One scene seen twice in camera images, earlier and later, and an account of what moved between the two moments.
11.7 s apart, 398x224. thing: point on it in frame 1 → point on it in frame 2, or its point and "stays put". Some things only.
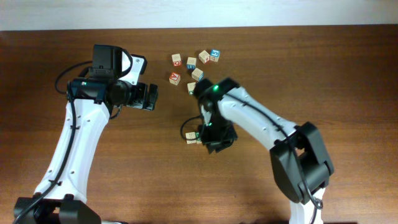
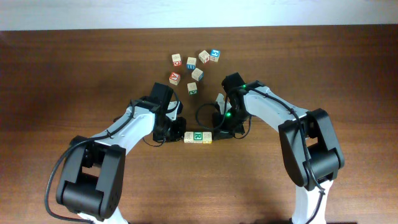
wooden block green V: x=191 y=86 stays put
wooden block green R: x=198 y=138 stays put
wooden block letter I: x=190 y=137 stays put
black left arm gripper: x=138 y=101 → x=178 y=132
